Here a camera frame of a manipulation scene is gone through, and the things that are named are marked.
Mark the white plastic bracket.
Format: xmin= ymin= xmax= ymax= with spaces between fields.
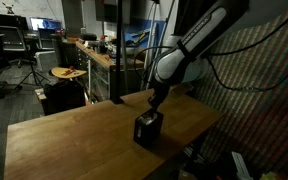
xmin=231 ymin=151 xmax=253 ymax=180

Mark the small red item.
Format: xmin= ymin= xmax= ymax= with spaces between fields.
xmin=62 ymin=65 xmax=77 ymax=76

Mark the round wooden stool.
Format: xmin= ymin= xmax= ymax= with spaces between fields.
xmin=50 ymin=65 xmax=88 ymax=81

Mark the black storage box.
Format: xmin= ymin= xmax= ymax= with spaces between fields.
xmin=43 ymin=79 xmax=87 ymax=116

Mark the black computer monitor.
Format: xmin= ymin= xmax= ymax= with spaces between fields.
xmin=0 ymin=12 xmax=29 ymax=33

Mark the black mesh basket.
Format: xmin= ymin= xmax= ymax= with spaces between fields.
xmin=133 ymin=109 xmax=165 ymax=148

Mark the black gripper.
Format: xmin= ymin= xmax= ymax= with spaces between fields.
xmin=147 ymin=80 xmax=171 ymax=113

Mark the black tripod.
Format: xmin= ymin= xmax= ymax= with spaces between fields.
xmin=13 ymin=31 xmax=52 ymax=91

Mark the black cup with red item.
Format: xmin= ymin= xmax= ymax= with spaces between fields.
xmin=98 ymin=34 xmax=109 ymax=54

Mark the silver metal tripod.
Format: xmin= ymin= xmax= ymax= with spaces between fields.
xmin=140 ymin=0 xmax=177 ymax=91

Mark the black vertical pole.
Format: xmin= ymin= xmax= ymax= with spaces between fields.
xmin=109 ymin=0 xmax=125 ymax=105

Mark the small cardboard box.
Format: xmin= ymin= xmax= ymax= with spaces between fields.
xmin=34 ymin=87 xmax=48 ymax=101

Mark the small yellow item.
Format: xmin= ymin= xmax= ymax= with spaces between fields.
xmin=259 ymin=171 xmax=278 ymax=180

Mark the black wall screen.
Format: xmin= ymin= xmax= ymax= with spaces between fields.
xmin=95 ymin=0 xmax=132 ymax=24

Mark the monitor with blue screen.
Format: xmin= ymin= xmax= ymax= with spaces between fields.
xmin=29 ymin=16 xmax=63 ymax=32

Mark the small drone model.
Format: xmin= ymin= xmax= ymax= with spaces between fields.
xmin=2 ymin=1 xmax=17 ymax=15

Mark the blue panel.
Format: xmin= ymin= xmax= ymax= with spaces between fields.
xmin=123 ymin=19 xmax=168 ymax=48

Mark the grey mesh office chair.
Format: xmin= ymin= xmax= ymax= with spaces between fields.
xmin=0 ymin=24 xmax=35 ymax=68

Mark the white computer case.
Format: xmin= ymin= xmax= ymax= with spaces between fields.
xmin=35 ymin=50 xmax=59 ymax=73

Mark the multicolour striped curtain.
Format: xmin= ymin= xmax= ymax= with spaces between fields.
xmin=183 ymin=6 xmax=288 ymax=180

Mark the wooden workbench with drawers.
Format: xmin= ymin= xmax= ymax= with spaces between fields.
xmin=74 ymin=39 xmax=145 ymax=101

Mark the yellow black tool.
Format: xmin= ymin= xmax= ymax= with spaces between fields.
xmin=130 ymin=29 xmax=151 ymax=45

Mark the black case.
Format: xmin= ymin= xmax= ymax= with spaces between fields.
xmin=81 ymin=32 xmax=98 ymax=42

